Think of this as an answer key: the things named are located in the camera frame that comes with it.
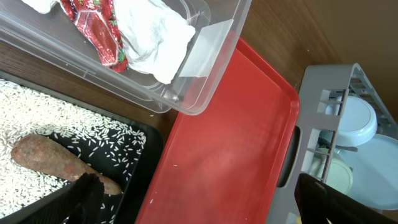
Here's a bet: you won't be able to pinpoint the white tissue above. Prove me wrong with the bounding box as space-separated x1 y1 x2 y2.
114 0 196 85
22 0 58 14

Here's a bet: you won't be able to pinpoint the red strawberry cake wrapper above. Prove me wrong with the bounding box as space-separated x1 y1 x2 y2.
60 0 128 72

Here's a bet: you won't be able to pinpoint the brown carrot-shaped food scrap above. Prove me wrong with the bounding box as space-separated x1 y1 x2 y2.
11 134 122 195

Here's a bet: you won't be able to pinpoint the rice and food leftovers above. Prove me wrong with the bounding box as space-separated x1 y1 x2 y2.
1 80 147 217

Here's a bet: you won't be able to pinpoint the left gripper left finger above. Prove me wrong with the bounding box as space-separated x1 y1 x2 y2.
1 173 104 224

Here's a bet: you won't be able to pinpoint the light green bowl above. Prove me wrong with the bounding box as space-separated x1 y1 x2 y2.
309 147 353 195

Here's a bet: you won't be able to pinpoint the light blue plate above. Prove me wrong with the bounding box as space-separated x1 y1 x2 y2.
338 134 398 210

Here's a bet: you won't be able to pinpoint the black plastic tray bin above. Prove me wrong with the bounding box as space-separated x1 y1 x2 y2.
1 73 164 223

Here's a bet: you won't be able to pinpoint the grey dishwasher rack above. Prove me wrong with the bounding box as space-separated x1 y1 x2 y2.
266 63 397 224

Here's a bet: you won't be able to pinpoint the clear plastic bin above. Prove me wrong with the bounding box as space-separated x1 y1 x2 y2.
1 0 251 115

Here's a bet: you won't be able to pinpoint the small light blue bowl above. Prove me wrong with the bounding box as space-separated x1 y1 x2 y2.
335 96 377 147

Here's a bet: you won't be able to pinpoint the red plastic tray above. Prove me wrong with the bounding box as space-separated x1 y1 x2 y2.
137 40 300 224

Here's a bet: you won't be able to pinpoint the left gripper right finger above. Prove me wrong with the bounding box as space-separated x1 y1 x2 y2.
294 173 397 224

